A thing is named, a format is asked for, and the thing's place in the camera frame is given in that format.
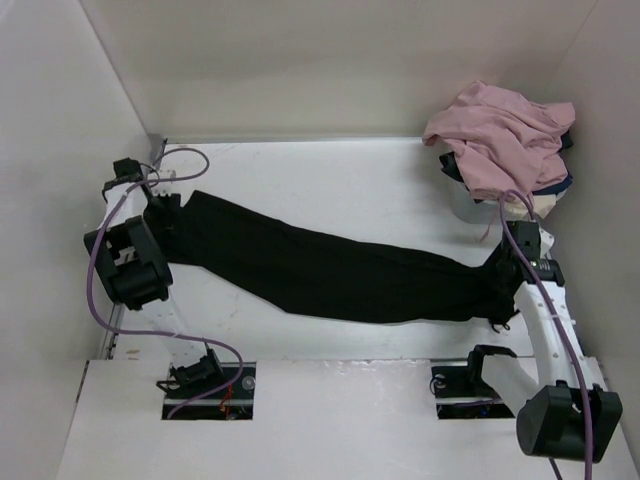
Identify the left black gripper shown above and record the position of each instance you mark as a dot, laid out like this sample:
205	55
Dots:
171	218

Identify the black trousers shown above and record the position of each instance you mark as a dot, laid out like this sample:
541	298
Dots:
316	274

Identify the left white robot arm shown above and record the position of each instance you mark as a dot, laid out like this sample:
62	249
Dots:
135	274

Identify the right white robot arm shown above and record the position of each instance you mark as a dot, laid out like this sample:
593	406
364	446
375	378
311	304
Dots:
563	412

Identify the beige garment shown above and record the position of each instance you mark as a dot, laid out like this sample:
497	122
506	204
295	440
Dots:
515	209

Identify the white laundry basket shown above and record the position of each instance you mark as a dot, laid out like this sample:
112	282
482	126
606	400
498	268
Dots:
466	208

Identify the pink garment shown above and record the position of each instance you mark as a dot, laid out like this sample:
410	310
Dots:
502	141

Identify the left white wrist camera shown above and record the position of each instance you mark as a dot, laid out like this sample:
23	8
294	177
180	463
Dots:
163	182

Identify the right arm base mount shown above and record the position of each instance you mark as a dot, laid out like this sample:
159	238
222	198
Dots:
461	394

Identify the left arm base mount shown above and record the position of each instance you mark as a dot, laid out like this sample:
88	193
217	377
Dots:
233	403

